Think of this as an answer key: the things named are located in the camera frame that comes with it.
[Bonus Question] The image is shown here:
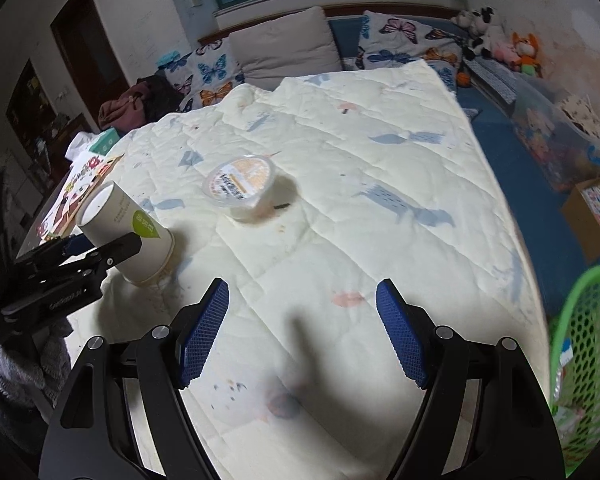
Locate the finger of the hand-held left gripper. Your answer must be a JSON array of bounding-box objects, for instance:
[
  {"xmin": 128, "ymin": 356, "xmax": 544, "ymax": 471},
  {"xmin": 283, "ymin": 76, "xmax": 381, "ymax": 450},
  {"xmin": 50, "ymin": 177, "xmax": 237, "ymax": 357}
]
[
  {"xmin": 15, "ymin": 236, "xmax": 100, "ymax": 269},
  {"xmin": 82, "ymin": 232, "xmax": 143, "ymax": 281}
]

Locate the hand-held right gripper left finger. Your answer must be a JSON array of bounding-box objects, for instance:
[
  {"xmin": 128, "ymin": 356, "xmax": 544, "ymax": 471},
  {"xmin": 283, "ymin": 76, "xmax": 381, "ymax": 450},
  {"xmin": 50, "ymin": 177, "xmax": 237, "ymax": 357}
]
[{"xmin": 39, "ymin": 277, "xmax": 231, "ymax": 480}]

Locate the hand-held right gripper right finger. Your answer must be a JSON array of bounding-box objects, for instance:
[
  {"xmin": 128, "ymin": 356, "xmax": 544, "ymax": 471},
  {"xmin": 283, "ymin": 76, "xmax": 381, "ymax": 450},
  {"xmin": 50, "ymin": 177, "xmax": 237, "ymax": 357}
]
[{"xmin": 375, "ymin": 279, "xmax": 566, "ymax": 480}]

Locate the white paper cup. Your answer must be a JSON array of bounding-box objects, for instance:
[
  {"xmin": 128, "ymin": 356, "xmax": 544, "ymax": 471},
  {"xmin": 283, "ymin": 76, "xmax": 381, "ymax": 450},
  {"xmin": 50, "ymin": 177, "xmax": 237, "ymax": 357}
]
[{"xmin": 76, "ymin": 182, "xmax": 176, "ymax": 287}]

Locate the green plastic basket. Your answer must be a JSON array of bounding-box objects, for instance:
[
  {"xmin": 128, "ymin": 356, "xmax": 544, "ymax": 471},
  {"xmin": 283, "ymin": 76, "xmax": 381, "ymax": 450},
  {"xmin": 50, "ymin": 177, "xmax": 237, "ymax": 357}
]
[{"xmin": 547, "ymin": 265, "xmax": 600, "ymax": 480}]

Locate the person's left forearm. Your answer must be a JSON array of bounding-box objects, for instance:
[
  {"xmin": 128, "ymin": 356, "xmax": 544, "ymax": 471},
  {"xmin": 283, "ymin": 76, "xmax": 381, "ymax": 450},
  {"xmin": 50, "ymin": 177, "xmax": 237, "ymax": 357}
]
[{"xmin": 0, "ymin": 375, "xmax": 56, "ymax": 461}]

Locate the person's left hand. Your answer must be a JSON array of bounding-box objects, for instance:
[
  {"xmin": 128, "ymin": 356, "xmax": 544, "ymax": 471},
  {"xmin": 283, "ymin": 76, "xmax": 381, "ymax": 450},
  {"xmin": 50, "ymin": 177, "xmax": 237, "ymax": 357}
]
[{"xmin": 0, "ymin": 317, "xmax": 73, "ymax": 406}]

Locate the colourful printed booklet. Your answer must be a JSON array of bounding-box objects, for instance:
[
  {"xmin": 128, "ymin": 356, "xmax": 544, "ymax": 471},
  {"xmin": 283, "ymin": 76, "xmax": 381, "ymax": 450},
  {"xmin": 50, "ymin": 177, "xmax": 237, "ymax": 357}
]
[{"xmin": 36, "ymin": 154, "xmax": 126, "ymax": 241}]

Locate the cream quilted blanket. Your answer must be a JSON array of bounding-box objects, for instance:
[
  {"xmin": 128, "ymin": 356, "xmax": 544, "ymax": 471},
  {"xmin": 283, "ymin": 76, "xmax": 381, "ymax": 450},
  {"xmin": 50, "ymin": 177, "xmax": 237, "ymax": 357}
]
[{"xmin": 62, "ymin": 59, "xmax": 553, "ymax": 480}]

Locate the green tissue box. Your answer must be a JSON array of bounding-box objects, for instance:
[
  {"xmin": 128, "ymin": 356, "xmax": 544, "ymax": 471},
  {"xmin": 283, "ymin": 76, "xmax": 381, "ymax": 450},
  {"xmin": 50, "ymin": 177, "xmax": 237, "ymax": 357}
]
[{"xmin": 87, "ymin": 129, "xmax": 123, "ymax": 156}]

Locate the clear plastic pudding cup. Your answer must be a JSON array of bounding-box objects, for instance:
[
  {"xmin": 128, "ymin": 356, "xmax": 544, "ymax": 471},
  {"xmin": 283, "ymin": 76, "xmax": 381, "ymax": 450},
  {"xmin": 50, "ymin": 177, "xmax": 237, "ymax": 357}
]
[{"xmin": 202, "ymin": 154, "xmax": 277, "ymax": 223}]

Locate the dark wooden shelf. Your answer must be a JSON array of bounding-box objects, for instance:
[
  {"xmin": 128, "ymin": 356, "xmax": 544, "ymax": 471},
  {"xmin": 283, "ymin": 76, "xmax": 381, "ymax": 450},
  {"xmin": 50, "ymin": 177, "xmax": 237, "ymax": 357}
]
[{"xmin": 5, "ymin": 57, "xmax": 98, "ymax": 181}]

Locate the pile of dark clothes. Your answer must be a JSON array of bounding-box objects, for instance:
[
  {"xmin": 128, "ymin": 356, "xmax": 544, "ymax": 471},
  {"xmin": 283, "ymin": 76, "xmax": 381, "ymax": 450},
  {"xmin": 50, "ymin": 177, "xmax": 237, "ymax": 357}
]
[{"xmin": 99, "ymin": 75, "xmax": 181, "ymax": 131}]

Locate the blue bed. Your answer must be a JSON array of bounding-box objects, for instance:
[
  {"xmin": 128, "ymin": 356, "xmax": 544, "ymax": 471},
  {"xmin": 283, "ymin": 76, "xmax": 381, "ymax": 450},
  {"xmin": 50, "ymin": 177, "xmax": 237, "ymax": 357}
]
[{"xmin": 327, "ymin": 15, "xmax": 591, "ymax": 321}]

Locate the dark wooden door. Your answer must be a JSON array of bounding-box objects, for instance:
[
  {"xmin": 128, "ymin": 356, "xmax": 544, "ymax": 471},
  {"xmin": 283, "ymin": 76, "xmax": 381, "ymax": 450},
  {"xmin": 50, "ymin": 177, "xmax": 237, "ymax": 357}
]
[{"xmin": 50, "ymin": 0, "xmax": 131, "ymax": 91}]

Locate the clear plastic storage bin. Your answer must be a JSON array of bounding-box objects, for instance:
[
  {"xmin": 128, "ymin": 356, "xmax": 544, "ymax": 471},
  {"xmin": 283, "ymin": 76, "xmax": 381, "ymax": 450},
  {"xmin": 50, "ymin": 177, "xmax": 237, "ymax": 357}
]
[{"xmin": 510, "ymin": 77, "xmax": 600, "ymax": 193}]

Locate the small butterfly print pillow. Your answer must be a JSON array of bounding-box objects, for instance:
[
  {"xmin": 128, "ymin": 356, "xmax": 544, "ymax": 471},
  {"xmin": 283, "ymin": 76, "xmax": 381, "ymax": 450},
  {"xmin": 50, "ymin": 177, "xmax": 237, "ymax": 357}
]
[{"xmin": 422, "ymin": 57, "xmax": 461, "ymax": 95}]

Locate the patterned flat box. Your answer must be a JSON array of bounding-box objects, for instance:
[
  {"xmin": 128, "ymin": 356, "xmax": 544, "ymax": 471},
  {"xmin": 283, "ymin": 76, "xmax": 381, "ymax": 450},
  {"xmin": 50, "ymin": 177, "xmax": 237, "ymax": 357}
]
[{"xmin": 462, "ymin": 57, "xmax": 518, "ymax": 118}]

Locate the beige pillow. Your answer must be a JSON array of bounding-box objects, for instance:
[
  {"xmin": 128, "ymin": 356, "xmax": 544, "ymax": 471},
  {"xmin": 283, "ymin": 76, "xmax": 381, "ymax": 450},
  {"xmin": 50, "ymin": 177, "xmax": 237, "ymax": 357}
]
[{"xmin": 228, "ymin": 6, "xmax": 343, "ymax": 92}]

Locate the large butterfly print pillow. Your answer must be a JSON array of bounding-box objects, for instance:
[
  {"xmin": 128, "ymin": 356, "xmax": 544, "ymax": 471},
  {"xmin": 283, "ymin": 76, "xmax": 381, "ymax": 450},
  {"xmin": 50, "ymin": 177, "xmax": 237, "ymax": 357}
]
[{"xmin": 356, "ymin": 10, "xmax": 465, "ymax": 72}]

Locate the pink plush toy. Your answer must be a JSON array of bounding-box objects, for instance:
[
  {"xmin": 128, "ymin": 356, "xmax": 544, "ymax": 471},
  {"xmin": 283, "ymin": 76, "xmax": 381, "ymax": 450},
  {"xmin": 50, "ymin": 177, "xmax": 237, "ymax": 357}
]
[{"xmin": 492, "ymin": 40, "xmax": 518, "ymax": 65}]

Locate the orange fox plush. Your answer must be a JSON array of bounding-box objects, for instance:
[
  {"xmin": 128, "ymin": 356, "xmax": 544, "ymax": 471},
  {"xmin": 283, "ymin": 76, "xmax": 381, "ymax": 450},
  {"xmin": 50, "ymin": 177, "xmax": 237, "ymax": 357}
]
[{"xmin": 510, "ymin": 31, "xmax": 543, "ymax": 78}]

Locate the black and white cow plush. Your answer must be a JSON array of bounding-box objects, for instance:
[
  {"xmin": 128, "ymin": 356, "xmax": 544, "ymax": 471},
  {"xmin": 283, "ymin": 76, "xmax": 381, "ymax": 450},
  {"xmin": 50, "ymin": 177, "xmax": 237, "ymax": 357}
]
[{"xmin": 452, "ymin": 6, "xmax": 503, "ymax": 61}]

